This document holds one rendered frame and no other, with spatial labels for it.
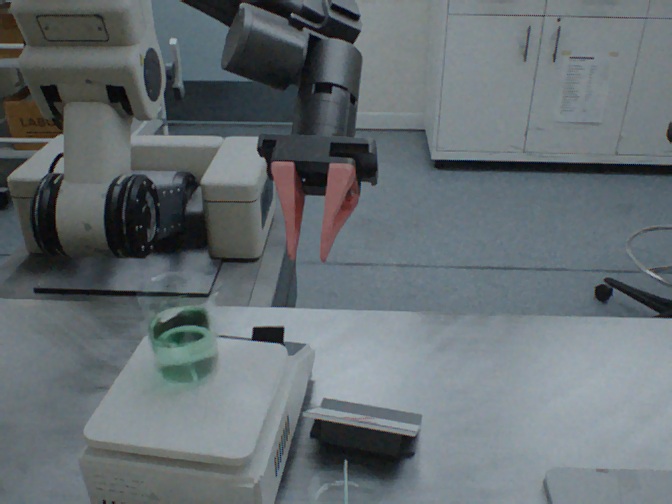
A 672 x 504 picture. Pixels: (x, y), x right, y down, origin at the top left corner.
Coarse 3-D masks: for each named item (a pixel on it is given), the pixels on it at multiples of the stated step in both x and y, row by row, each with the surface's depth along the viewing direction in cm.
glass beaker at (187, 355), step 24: (144, 288) 45; (168, 288) 47; (192, 288) 47; (216, 288) 45; (144, 312) 44; (192, 312) 43; (216, 312) 46; (168, 336) 44; (192, 336) 44; (216, 336) 46; (168, 360) 45; (192, 360) 45; (216, 360) 47; (168, 384) 46; (192, 384) 46
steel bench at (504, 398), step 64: (0, 320) 68; (64, 320) 68; (128, 320) 68; (256, 320) 68; (320, 320) 68; (384, 320) 68; (448, 320) 68; (512, 320) 68; (576, 320) 68; (640, 320) 68; (0, 384) 59; (64, 384) 59; (320, 384) 59; (384, 384) 59; (448, 384) 59; (512, 384) 59; (576, 384) 59; (640, 384) 59; (0, 448) 53; (64, 448) 53; (320, 448) 53; (448, 448) 53; (512, 448) 53; (576, 448) 53; (640, 448) 53
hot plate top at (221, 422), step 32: (224, 352) 50; (256, 352) 50; (128, 384) 47; (160, 384) 47; (224, 384) 47; (256, 384) 47; (96, 416) 44; (128, 416) 44; (160, 416) 44; (192, 416) 44; (224, 416) 44; (256, 416) 44; (128, 448) 42; (160, 448) 41; (192, 448) 41; (224, 448) 41; (256, 448) 42
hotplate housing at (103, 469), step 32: (288, 384) 50; (288, 416) 49; (96, 448) 44; (288, 448) 50; (96, 480) 43; (128, 480) 43; (160, 480) 42; (192, 480) 42; (224, 480) 42; (256, 480) 42
